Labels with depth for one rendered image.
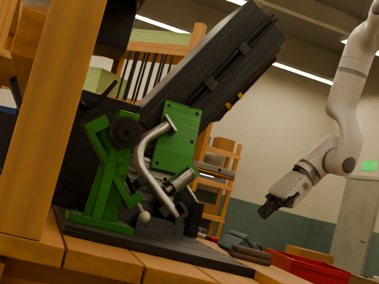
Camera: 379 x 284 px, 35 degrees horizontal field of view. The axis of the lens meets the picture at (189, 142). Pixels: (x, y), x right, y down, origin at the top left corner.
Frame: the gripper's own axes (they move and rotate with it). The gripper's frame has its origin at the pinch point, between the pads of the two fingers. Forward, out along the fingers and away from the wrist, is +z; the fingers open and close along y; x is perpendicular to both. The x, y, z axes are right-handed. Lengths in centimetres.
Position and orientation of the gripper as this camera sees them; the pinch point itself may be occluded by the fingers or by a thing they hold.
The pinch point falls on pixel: (265, 211)
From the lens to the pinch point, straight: 174.9
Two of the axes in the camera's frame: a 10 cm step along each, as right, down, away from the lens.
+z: -7.4, 6.2, -2.6
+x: -5.2, -7.7, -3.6
